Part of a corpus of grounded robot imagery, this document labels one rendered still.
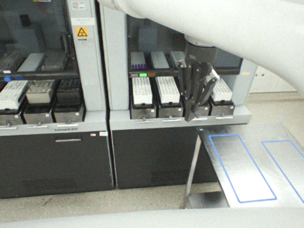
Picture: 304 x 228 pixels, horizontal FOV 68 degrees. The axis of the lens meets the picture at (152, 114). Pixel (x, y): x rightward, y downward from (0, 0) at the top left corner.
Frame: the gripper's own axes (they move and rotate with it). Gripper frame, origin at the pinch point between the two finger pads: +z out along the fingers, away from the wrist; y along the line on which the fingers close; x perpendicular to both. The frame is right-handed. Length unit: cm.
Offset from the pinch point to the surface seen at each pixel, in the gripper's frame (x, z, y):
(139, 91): 25, 30, -53
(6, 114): -36, 35, -86
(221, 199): 43, 87, 6
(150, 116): 24, 40, -41
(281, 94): 239, 111, -30
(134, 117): 16, 40, -47
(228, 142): 32.0, 33.3, 1.9
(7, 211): -59, 116, -96
